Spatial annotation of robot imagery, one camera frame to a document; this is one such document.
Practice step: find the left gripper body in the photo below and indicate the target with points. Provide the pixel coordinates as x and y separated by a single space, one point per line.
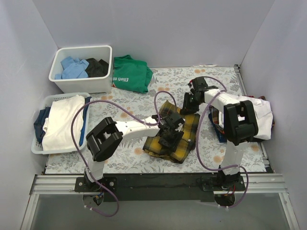
171 138

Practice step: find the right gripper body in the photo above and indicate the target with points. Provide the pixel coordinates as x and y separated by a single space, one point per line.
189 104

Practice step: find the yellow plaid long sleeve shirt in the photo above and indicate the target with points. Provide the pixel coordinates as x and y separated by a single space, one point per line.
184 147

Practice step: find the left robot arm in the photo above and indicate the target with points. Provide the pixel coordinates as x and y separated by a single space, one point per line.
105 138

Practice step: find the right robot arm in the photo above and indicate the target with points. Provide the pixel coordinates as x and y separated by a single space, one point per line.
240 124

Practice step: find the floral tablecloth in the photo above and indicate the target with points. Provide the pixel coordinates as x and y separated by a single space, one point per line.
167 85

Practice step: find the green printed shirt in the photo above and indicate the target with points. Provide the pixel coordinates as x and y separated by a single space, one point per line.
131 75

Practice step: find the white folded shirt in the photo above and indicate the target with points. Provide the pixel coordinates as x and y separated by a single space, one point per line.
264 116

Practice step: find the black garment in bin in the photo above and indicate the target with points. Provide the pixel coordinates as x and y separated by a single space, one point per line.
96 68

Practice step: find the white plastic bin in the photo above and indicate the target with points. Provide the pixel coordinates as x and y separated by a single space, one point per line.
89 85

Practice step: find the white folded garment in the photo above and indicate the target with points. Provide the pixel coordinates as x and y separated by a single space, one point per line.
57 125

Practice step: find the light blue shirt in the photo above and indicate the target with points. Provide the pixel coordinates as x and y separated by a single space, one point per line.
73 69

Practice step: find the navy blue garment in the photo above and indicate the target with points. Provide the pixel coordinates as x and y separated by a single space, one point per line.
39 123

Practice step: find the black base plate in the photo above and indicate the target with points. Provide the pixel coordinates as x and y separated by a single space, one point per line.
158 186

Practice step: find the aluminium frame rail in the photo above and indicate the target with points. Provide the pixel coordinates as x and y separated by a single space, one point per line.
255 183

